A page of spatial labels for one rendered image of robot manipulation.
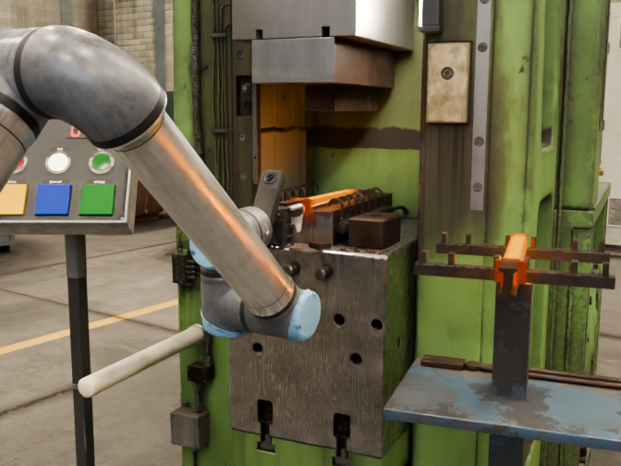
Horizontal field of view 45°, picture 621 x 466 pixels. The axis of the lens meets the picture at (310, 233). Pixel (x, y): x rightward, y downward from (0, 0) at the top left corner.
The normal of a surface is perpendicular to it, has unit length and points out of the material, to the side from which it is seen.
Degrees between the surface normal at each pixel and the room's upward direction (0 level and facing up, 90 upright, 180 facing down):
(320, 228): 90
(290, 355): 90
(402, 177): 90
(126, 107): 94
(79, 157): 60
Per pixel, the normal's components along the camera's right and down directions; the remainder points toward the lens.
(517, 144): -0.41, 0.15
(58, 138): 0.01, -0.36
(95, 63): 0.34, -0.30
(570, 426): 0.00, -0.99
